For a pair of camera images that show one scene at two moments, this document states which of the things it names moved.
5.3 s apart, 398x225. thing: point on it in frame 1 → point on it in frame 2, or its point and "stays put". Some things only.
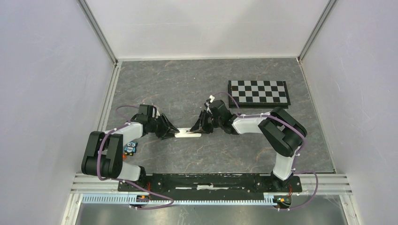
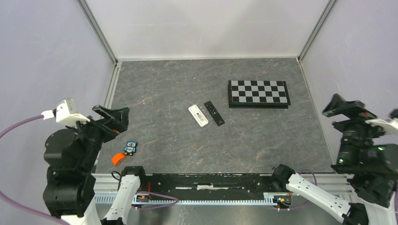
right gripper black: x=200 y=126 → x=353 y=108
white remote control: x=186 y=132 → x=197 y=115
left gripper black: x=167 y=128 → x=119 y=121
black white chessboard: x=258 y=94 stays put
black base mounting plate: x=218 y=184 stays put
